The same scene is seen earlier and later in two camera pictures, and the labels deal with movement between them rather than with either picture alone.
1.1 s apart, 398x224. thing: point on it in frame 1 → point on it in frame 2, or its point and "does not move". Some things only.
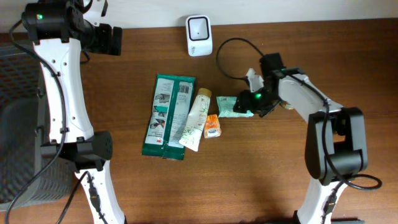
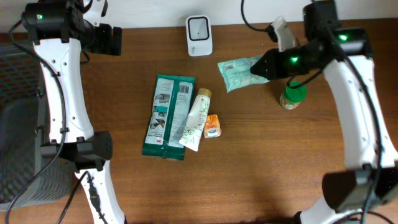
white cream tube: (197, 121) does not move
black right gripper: (243, 103) → (272, 69)
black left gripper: (115, 40) does not move
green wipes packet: (171, 98) does not move
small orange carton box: (212, 127) does not move
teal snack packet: (226, 107) → (237, 73)
